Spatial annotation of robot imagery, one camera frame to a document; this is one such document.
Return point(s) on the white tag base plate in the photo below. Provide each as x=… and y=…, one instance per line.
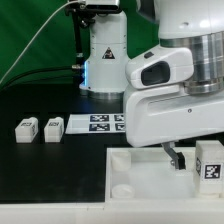
x=95, y=123

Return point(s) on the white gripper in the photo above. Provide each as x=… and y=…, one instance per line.
x=158, y=109

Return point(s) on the black camera on stand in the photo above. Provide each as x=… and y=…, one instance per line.
x=94, y=6

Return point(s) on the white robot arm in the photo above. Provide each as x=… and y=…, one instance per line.
x=197, y=25

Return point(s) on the white square tabletop part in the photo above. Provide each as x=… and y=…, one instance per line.
x=134, y=174

